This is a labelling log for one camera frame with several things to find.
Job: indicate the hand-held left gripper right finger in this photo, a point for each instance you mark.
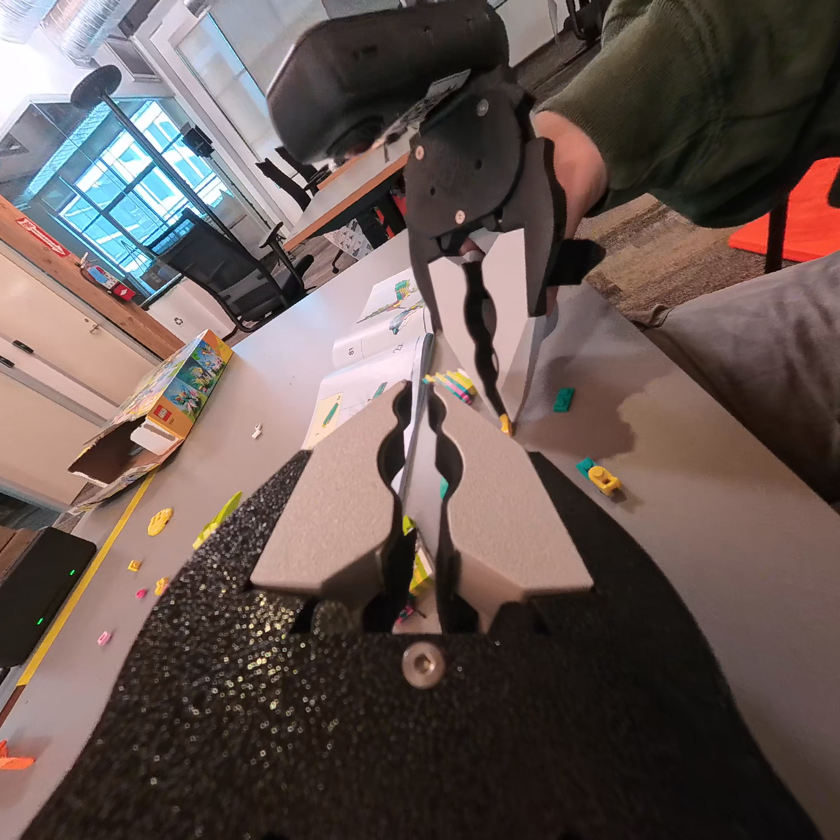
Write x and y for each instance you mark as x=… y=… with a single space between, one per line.
x=518 y=518

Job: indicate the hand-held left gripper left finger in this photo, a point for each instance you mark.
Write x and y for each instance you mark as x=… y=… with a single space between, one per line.
x=328 y=499

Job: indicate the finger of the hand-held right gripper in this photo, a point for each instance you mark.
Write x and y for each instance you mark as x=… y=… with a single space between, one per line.
x=538 y=341
x=453 y=308

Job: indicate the green lego plate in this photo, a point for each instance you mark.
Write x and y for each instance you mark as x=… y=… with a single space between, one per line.
x=564 y=400

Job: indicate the multicolour lego brick stack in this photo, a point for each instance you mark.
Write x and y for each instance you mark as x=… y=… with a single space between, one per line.
x=453 y=386

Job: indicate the yellow and teal lego piece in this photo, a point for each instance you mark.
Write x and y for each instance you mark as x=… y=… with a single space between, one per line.
x=604 y=480

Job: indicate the lime green lego leaf piece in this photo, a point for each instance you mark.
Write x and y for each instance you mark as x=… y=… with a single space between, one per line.
x=220 y=518

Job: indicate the lime green lego pieces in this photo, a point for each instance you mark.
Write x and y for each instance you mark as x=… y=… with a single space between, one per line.
x=420 y=571

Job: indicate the open lego instruction booklet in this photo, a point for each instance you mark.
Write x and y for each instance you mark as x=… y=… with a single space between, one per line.
x=367 y=387

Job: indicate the round yellow lego piece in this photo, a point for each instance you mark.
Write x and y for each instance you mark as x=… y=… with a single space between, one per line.
x=160 y=522

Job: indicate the colourful lego box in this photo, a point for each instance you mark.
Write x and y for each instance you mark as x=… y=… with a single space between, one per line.
x=174 y=400

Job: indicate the orange lego piece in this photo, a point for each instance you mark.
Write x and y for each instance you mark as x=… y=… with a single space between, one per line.
x=14 y=760

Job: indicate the person's right hand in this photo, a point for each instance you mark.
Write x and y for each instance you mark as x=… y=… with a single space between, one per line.
x=581 y=177

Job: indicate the bird picture instruction booklet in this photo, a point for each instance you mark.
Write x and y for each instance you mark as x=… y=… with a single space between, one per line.
x=394 y=302

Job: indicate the long grey office table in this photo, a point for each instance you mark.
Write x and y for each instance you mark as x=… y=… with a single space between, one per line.
x=354 y=197

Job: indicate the patterned white bag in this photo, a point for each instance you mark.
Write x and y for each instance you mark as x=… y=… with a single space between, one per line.
x=351 y=237

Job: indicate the person's grey trouser leg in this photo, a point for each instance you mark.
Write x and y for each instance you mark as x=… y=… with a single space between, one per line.
x=754 y=341

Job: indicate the white recycling bin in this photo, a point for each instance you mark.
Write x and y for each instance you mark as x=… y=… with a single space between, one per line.
x=190 y=312

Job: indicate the black mesh office chair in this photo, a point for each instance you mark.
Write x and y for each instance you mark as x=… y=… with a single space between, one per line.
x=223 y=269

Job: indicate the black pole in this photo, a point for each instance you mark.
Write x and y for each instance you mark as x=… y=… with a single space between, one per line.
x=778 y=229

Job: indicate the black speaker on stand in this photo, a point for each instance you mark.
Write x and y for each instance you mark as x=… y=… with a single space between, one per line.
x=195 y=138

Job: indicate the orange mat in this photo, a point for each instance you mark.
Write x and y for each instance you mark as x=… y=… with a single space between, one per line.
x=814 y=216

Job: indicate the black box with green lights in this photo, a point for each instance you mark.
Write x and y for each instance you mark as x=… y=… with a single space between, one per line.
x=39 y=590

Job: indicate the red fire extinguisher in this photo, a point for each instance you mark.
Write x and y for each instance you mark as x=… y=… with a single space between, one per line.
x=108 y=279

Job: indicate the white door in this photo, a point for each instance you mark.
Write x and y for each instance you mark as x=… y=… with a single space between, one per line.
x=46 y=328

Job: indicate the black framed window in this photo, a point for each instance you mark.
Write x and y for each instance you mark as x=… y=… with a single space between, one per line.
x=124 y=184

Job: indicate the white ceiling vent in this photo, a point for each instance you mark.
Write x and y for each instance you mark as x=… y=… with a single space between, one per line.
x=131 y=58

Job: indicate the black floor lamp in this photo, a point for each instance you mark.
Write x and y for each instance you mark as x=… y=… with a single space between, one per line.
x=98 y=82

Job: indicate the wooden support post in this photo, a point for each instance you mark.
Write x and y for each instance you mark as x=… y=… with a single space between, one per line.
x=79 y=289

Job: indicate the red sign on post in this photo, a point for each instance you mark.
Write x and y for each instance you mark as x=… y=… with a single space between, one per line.
x=43 y=236

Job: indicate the long silver air duct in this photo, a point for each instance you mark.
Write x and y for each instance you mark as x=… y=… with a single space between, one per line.
x=59 y=23

